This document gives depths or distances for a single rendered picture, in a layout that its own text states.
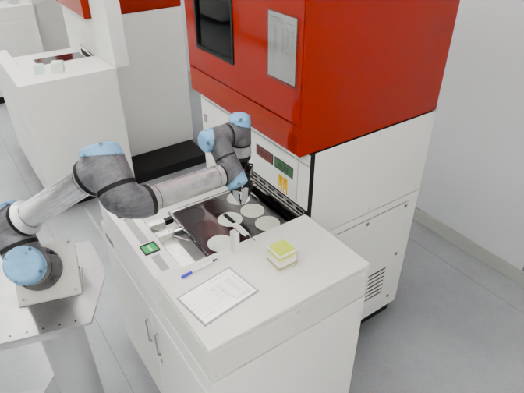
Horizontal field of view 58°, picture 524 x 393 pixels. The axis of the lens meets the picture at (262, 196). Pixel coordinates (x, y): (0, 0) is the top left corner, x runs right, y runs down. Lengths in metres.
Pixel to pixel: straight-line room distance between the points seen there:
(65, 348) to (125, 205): 0.81
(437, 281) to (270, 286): 1.75
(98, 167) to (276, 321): 0.68
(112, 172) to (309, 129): 0.67
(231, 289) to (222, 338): 0.19
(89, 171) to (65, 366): 0.94
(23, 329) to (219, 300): 0.66
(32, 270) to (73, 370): 0.62
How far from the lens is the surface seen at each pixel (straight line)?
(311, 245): 1.68
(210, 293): 1.50
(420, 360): 2.67
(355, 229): 2.11
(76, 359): 2.07
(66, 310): 1.77
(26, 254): 1.61
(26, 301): 1.84
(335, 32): 1.58
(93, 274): 1.88
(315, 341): 1.69
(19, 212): 1.61
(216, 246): 1.78
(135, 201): 1.36
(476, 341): 2.85
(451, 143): 3.18
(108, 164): 1.37
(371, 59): 1.74
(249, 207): 1.96
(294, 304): 1.47
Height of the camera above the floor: 2.03
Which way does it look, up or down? 34 degrees down
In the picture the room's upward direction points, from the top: straight up
